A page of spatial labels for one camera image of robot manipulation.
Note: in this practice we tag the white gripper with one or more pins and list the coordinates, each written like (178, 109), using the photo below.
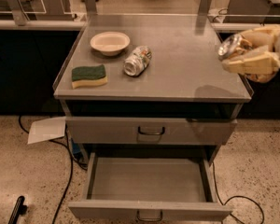
(260, 61)

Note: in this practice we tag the orange crushed soda can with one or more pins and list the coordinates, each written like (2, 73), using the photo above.
(234, 45)

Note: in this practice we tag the grey metal drawer cabinet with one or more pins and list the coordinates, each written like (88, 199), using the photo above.
(184, 79)

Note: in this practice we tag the closed upper drawer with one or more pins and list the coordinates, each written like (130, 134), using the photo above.
(150, 131)

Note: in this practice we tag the open middle drawer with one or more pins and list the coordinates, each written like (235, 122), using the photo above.
(149, 189)

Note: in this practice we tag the white paper bowl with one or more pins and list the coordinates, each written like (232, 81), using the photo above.
(110, 43)

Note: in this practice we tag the green yellow sponge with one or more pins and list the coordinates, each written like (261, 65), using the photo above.
(89, 76)

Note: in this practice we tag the white paper sheet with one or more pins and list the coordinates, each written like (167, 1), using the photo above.
(46, 129)

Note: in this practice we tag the black object on floor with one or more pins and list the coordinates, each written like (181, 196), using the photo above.
(19, 209)

